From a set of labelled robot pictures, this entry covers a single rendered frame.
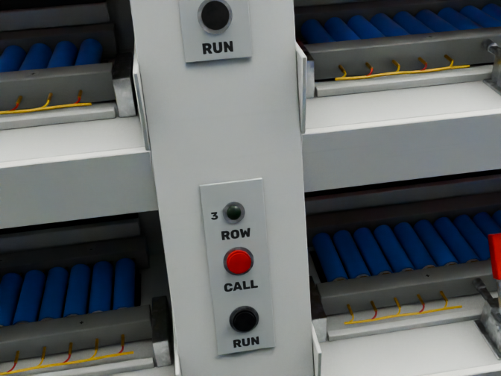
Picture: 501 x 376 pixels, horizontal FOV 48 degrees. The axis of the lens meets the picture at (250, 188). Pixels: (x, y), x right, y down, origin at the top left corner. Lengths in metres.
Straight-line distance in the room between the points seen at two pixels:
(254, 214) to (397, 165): 0.10
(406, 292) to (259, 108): 0.23
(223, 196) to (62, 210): 0.10
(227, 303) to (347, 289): 0.13
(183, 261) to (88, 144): 0.10
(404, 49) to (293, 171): 0.14
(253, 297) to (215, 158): 0.10
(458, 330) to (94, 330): 0.29
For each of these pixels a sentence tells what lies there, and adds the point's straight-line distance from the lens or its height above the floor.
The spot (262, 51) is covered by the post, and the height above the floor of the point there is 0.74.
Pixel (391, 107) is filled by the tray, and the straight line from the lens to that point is 0.39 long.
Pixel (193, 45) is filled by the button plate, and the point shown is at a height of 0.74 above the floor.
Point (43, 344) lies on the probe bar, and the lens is 0.49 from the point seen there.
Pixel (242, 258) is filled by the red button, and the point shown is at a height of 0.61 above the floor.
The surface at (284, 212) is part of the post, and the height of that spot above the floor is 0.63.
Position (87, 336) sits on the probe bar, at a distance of 0.48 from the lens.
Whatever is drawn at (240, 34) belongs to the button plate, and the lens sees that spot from 0.34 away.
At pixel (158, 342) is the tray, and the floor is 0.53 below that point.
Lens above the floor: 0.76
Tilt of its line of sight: 17 degrees down
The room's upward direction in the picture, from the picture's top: 5 degrees counter-clockwise
